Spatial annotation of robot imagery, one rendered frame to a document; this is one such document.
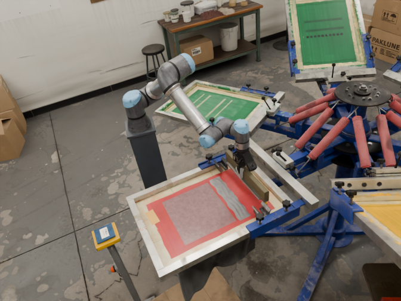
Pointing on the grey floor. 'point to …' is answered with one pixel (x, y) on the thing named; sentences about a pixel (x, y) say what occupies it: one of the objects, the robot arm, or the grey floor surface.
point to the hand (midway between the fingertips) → (245, 175)
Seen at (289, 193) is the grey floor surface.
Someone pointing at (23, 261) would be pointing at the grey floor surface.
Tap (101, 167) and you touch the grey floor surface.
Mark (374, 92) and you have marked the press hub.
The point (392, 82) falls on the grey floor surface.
